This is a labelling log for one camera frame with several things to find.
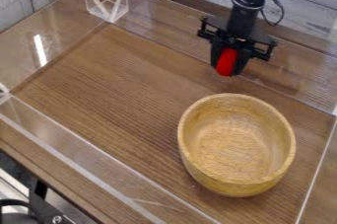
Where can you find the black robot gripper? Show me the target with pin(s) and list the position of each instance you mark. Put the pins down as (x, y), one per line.
(237, 33)

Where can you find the red plush strawberry toy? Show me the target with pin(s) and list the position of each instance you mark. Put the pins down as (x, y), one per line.
(227, 62)

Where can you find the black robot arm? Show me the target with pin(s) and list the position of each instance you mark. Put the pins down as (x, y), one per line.
(236, 40)

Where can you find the oval wooden bowl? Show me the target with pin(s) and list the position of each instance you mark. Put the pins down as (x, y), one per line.
(236, 144)

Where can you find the black table leg clamp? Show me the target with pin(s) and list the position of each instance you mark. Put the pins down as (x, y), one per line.
(55, 209)

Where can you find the clear acrylic corner bracket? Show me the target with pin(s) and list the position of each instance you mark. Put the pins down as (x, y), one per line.
(107, 10)

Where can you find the clear acrylic tray wall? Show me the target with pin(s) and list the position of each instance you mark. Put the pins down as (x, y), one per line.
(92, 94)

